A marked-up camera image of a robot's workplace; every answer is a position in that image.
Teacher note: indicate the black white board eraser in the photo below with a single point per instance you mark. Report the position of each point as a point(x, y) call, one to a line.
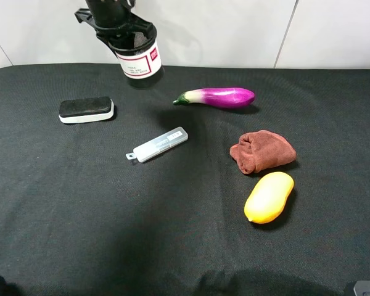
point(86, 110)

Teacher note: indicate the black table cloth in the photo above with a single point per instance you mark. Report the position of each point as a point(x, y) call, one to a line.
point(78, 218)

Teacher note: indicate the grey robot base right corner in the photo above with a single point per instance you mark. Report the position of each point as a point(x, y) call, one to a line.
point(358, 288)

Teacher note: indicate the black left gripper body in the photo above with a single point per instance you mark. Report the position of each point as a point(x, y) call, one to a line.
point(104, 15)

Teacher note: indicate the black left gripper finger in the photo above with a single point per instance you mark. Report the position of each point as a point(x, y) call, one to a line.
point(134, 24)
point(120, 41)

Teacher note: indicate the white plastic case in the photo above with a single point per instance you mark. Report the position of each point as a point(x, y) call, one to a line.
point(158, 145)

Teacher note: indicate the black mesh pen cup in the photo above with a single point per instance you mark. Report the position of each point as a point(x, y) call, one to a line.
point(142, 65)

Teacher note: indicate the yellow toy mango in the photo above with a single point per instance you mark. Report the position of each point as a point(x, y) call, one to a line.
point(268, 198)

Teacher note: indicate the purple toy eggplant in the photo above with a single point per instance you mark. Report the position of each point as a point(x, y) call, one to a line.
point(224, 98)

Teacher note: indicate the brown folded cloth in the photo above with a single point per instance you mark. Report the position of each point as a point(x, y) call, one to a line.
point(261, 150)

